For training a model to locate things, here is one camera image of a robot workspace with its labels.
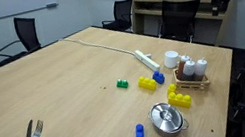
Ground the white mug cup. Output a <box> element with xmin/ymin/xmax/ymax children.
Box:
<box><xmin>164</xmin><ymin>51</ymin><xmax>179</xmax><ymax>69</ymax></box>

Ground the green toy block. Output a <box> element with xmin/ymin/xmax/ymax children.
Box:
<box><xmin>116</xmin><ymin>79</ymin><xmax>129</xmax><ymax>89</ymax></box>

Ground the white power strip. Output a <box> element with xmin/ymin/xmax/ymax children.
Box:
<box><xmin>134</xmin><ymin>50</ymin><xmax>160</xmax><ymax>71</ymax></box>

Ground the small blue toy block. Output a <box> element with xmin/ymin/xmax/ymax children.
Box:
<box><xmin>152</xmin><ymin>71</ymin><xmax>165</xmax><ymax>84</ymax></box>

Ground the brown sauce bottle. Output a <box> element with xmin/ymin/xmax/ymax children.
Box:
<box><xmin>177</xmin><ymin>54</ymin><xmax>190</xmax><ymax>80</ymax></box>

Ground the black office chair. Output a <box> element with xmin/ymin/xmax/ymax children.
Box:
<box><xmin>158</xmin><ymin>0</ymin><xmax>200</xmax><ymax>42</ymax></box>
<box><xmin>101</xmin><ymin>0</ymin><xmax>133</xmax><ymax>32</ymax></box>
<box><xmin>0</xmin><ymin>17</ymin><xmax>41</xmax><ymax>66</ymax></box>

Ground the white wooden shelf unit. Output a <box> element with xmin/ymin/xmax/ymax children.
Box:
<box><xmin>131</xmin><ymin>0</ymin><xmax>234</xmax><ymax>46</ymax></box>

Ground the large yellow toy block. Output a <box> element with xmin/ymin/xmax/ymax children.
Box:
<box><xmin>167</xmin><ymin>84</ymin><xmax>192</xmax><ymax>108</ymax></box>

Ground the middle white sauce bottle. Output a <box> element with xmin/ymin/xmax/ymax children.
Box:
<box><xmin>182</xmin><ymin>60</ymin><xmax>195</xmax><ymax>81</ymax></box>

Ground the white sauce bottle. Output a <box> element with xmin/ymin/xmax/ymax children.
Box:
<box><xmin>193</xmin><ymin>58</ymin><xmax>207</xmax><ymax>82</ymax></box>
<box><xmin>182</xmin><ymin>60</ymin><xmax>195</xmax><ymax>81</ymax></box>

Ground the steel pot with lid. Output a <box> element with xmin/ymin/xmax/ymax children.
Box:
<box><xmin>148</xmin><ymin>102</ymin><xmax>189</xmax><ymax>137</ymax></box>

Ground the black office chair right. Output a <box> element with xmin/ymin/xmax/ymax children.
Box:
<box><xmin>158</xmin><ymin>0</ymin><xmax>200</xmax><ymax>42</ymax></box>

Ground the right white sauce bottle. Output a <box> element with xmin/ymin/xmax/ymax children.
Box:
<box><xmin>193</xmin><ymin>58</ymin><xmax>207</xmax><ymax>82</ymax></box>

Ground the wooden crate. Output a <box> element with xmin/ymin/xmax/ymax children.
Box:
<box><xmin>173</xmin><ymin>69</ymin><xmax>210</xmax><ymax>90</ymax></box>

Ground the whiteboard eraser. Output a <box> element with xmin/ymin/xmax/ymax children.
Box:
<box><xmin>46</xmin><ymin>3</ymin><xmax>57</xmax><ymax>8</ymax></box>

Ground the silver fork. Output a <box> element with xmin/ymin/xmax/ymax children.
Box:
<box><xmin>32</xmin><ymin>120</ymin><xmax>44</xmax><ymax>137</ymax></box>

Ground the white power cable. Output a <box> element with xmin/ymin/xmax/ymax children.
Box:
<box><xmin>59</xmin><ymin>25</ymin><xmax>137</xmax><ymax>69</ymax></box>

